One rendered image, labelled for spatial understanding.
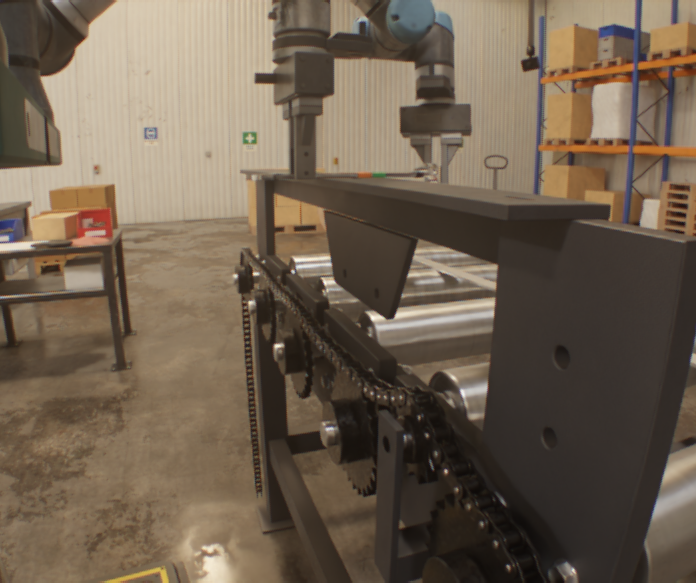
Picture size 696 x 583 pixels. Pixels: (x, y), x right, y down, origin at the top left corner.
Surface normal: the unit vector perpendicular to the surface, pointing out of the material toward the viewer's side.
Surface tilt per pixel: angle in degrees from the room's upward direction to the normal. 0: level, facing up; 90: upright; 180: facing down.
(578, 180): 90
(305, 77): 90
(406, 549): 0
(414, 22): 90
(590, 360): 90
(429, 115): 80
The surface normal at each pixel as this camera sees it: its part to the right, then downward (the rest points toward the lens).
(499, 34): 0.33, 0.24
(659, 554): 0.30, -0.20
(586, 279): -0.94, 0.08
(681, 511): 0.20, -0.63
